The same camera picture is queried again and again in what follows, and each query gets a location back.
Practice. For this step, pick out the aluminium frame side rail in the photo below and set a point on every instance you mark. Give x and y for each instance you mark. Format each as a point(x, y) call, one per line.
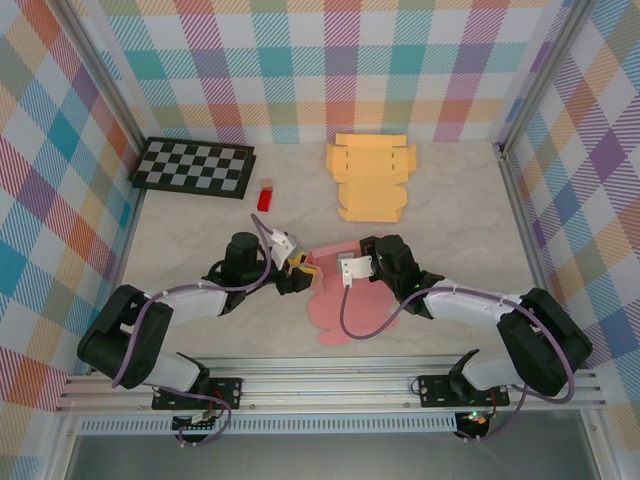
point(530, 245)

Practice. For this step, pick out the small green circuit board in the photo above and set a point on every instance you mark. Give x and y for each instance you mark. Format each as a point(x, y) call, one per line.
point(197, 422)

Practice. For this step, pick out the red block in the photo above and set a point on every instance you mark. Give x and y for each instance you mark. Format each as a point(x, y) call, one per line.
point(265, 200)

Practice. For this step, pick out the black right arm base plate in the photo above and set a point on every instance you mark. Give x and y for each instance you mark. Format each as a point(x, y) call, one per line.
point(435, 392)

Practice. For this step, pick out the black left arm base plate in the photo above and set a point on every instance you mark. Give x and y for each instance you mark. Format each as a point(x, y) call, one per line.
point(231, 392)

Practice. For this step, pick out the circuit board with lit LED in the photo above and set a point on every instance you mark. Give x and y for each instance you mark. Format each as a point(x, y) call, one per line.
point(475, 417)

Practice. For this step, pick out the yellow paper box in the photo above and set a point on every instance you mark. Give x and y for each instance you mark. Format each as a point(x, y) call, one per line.
point(367, 160)

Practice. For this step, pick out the aluminium frame post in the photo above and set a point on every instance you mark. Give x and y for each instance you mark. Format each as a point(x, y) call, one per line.
point(102, 70)
point(542, 75)

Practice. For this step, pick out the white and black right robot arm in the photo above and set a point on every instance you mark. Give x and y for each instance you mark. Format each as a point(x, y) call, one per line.
point(465, 305)

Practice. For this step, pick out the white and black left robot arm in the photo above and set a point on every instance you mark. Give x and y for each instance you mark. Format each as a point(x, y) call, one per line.
point(200, 302)

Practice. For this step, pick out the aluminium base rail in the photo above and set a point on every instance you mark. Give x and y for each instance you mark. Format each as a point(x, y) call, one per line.
point(325, 385)

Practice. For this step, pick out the black and grey checkerboard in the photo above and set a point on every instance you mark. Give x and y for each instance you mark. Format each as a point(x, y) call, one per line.
point(192, 167)

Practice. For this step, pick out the pink paper box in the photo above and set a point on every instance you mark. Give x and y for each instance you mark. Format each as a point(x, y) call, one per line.
point(360, 310)

